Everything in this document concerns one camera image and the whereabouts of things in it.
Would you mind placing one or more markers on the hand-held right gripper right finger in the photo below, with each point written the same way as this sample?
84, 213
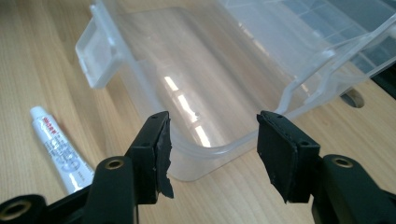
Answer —
286, 155

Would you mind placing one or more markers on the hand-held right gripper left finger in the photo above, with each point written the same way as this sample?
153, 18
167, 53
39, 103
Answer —
149, 161

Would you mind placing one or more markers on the white ointment tube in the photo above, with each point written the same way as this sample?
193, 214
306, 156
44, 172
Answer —
59, 146

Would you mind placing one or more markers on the clear plastic storage box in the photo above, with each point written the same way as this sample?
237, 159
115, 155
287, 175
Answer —
218, 77

